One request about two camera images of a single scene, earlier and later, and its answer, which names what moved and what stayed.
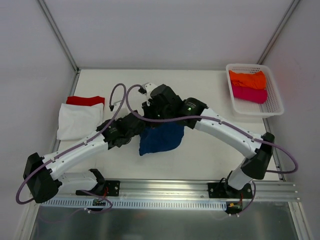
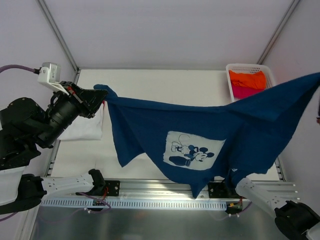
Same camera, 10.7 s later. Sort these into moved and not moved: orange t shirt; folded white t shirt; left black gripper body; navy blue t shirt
Moved: navy blue t shirt; left black gripper body
Not moved: orange t shirt; folded white t shirt
